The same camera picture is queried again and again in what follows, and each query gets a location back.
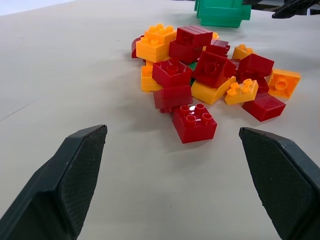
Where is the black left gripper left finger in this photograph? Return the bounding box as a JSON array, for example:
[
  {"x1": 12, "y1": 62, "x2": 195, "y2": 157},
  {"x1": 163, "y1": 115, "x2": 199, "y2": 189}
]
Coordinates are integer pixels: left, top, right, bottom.
[{"x1": 0, "y1": 124, "x2": 108, "y2": 240}]

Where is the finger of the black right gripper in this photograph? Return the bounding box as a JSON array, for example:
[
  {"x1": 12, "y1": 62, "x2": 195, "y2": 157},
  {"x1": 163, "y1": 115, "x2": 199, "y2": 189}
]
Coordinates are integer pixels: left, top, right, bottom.
[
  {"x1": 242, "y1": 0, "x2": 285, "y2": 6},
  {"x1": 271, "y1": 0, "x2": 320, "y2": 20}
]

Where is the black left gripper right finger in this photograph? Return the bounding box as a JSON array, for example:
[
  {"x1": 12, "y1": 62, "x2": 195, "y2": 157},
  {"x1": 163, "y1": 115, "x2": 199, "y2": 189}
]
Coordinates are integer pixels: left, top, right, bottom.
[{"x1": 238, "y1": 126, "x2": 320, "y2": 240}]

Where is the green plastic container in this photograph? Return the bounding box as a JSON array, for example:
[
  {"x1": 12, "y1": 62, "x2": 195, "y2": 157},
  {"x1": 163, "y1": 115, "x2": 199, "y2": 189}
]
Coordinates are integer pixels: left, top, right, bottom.
[{"x1": 194, "y1": 0, "x2": 252, "y2": 28}]

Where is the orange upside-down plastic brick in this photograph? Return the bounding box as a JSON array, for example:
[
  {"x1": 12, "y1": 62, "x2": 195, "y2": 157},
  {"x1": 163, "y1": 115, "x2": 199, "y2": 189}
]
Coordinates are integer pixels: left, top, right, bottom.
[{"x1": 267, "y1": 68, "x2": 302, "y2": 100}]

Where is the upside-down red plastic building brick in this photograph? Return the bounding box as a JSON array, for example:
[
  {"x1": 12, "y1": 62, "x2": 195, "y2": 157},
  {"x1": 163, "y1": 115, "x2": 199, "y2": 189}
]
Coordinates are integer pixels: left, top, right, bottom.
[{"x1": 191, "y1": 51, "x2": 237, "y2": 89}]

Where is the yellow plastic building brick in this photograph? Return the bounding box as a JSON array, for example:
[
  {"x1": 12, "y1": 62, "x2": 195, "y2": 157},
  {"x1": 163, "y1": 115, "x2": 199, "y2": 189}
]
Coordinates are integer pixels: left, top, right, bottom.
[{"x1": 224, "y1": 78, "x2": 259, "y2": 106}]

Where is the green block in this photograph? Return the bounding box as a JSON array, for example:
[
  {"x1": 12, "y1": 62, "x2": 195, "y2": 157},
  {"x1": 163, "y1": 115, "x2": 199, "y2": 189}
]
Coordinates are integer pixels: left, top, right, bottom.
[{"x1": 186, "y1": 61, "x2": 201, "y2": 87}]

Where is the yellow curved plastic brick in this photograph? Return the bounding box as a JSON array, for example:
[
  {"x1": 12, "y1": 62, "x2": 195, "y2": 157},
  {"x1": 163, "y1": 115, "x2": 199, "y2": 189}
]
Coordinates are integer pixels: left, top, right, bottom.
[{"x1": 191, "y1": 76, "x2": 237, "y2": 106}]

